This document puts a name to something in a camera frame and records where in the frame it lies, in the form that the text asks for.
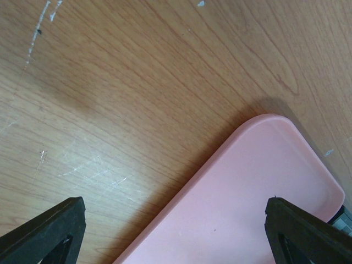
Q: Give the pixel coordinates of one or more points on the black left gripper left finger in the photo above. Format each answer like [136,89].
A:
[54,236]

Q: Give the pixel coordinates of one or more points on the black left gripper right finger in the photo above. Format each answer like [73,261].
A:
[295,236]

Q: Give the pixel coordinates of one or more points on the black white chessboard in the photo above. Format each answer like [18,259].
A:
[342,221]

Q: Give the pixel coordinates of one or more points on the pink plastic tray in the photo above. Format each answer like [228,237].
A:
[219,215]

